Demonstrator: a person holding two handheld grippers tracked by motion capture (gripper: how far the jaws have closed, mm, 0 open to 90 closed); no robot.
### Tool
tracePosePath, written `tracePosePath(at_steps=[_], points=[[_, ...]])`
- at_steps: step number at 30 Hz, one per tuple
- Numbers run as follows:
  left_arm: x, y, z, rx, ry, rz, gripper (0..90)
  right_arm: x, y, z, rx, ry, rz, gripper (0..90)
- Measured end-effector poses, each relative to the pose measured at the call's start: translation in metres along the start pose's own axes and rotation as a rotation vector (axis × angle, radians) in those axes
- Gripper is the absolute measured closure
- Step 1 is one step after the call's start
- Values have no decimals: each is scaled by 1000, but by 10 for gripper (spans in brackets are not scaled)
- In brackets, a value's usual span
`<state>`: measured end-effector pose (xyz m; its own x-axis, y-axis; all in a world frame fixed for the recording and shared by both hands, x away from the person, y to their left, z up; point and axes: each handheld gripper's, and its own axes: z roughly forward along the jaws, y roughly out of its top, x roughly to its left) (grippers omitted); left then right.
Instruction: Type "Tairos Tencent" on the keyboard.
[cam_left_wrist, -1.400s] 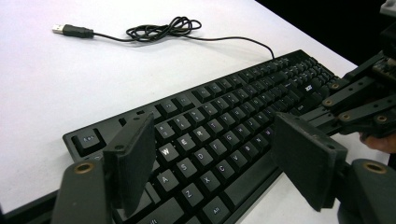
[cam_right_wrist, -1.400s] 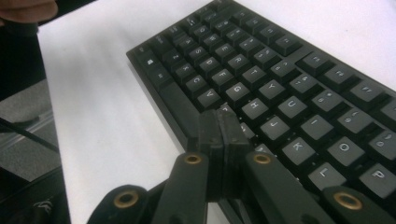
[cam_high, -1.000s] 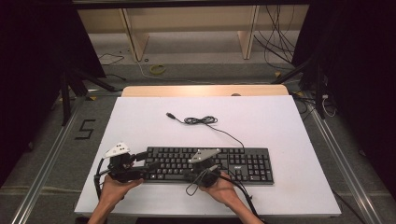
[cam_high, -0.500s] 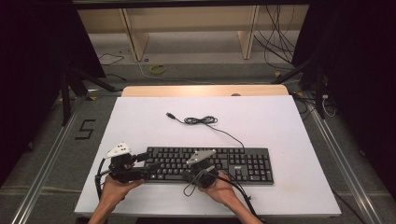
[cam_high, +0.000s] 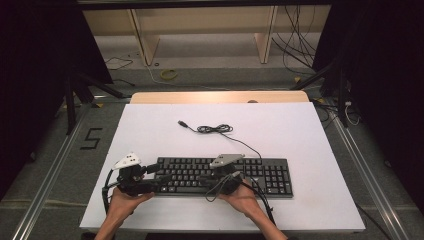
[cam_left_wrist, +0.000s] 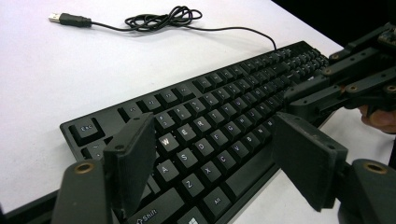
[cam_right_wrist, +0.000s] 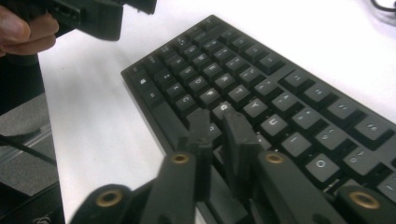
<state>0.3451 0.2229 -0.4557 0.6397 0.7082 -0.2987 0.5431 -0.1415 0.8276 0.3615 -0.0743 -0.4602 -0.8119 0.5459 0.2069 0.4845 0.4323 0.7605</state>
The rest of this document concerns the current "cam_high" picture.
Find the person's left hand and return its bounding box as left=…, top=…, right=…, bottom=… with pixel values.
left=105, top=185, right=156, bottom=221

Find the white board table cover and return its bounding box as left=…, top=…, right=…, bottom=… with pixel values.
left=79, top=102, right=367, bottom=234

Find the person's right hand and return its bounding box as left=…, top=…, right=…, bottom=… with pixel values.
left=218, top=179, right=260, bottom=219

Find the light wooden bench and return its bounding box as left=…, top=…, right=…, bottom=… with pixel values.
left=81, top=5, right=332, bottom=67

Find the aluminium floor rail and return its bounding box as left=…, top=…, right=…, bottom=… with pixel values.
left=11, top=94, right=133, bottom=240
left=313, top=98, right=409, bottom=240

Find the black keyboard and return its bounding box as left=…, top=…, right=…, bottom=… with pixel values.
left=154, top=156, right=295, bottom=200

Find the thin black floor cable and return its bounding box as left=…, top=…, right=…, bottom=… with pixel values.
left=102, top=56, right=134, bottom=71

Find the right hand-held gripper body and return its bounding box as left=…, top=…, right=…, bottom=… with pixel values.
left=208, top=153, right=246, bottom=196

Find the black tripod stand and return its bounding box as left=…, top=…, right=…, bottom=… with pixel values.
left=63, top=68, right=132, bottom=136
left=290, top=56, right=351, bottom=128

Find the bundle of hanging black cables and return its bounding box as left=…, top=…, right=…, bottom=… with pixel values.
left=271, top=5, right=322, bottom=76

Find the black curtain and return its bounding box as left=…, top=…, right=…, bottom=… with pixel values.
left=0, top=0, right=114, bottom=201
left=312, top=0, right=424, bottom=214

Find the wooden table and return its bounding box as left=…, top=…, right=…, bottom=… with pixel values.
left=129, top=90, right=310, bottom=105

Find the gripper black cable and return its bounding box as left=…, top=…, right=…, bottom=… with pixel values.
left=101, top=168, right=123, bottom=215
left=204, top=171, right=278, bottom=226

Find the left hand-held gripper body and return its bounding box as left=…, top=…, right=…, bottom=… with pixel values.
left=112, top=152, right=158, bottom=197

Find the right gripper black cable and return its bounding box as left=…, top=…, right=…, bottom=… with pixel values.
left=204, top=171, right=278, bottom=226

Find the black keyboard cable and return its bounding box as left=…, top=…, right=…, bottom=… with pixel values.
left=177, top=120, right=263, bottom=159

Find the yellow tape roll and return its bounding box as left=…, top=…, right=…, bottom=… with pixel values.
left=159, top=68, right=179, bottom=81

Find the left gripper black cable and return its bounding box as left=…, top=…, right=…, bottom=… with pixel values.
left=101, top=168, right=123, bottom=215

